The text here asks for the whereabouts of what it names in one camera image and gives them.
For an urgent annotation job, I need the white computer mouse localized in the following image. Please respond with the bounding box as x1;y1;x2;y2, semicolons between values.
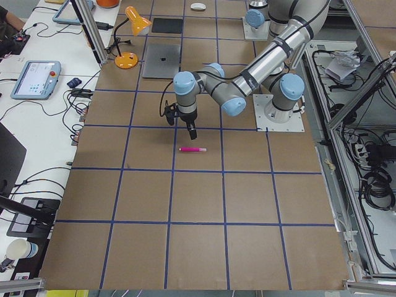
190;2;207;11

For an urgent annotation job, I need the silver laptop notebook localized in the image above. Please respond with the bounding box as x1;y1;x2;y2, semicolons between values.
142;43;181;79

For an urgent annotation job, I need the white power strip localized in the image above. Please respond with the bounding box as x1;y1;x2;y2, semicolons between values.
352;138;369;168

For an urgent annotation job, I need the pink marker pen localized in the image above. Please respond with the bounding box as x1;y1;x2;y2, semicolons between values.
179;147;207;152

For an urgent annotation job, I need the black cable bundle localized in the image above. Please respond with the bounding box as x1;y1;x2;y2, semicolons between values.
360;171;394;212

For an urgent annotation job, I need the aluminium frame post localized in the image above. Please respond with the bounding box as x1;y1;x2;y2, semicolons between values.
71;0;108;65

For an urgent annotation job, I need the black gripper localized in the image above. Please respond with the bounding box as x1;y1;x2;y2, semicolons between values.
164;103;197;140

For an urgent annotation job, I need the white paper cup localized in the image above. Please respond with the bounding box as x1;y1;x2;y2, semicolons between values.
6;238;39;260

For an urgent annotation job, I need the black power adapter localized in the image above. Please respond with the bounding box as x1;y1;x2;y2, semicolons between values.
95;21;114;31

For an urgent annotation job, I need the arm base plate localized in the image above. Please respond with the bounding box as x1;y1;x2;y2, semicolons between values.
242;17;270;41
253;94;305;132

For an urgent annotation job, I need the black lamp power cable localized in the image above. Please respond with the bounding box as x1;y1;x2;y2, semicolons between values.
105;37;134;56

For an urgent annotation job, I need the crumpled white paper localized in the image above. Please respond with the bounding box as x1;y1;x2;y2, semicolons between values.
324;50;360;81

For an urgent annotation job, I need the person in black shirt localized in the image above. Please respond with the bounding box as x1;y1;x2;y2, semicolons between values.
1;6;25;57

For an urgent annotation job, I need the orange desk lamp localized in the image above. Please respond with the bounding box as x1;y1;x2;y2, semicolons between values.
112;6;152;71

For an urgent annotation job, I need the black monitor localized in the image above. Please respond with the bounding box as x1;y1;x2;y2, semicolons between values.
0;122;56;226

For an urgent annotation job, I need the teach pendant tablet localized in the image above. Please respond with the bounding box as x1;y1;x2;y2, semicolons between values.
11;61;61;100
52;1;80;25

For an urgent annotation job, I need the orange bucket with lid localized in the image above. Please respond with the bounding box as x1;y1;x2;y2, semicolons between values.
96;0;120;9

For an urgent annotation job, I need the dark blue small pouch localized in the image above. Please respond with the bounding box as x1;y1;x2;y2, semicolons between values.
67;77;82;88

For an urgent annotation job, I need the black device box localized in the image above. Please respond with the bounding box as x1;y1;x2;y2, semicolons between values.
4;197;61;238

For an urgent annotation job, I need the black mousepad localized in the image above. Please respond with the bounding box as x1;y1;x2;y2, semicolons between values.
152;18;183;34

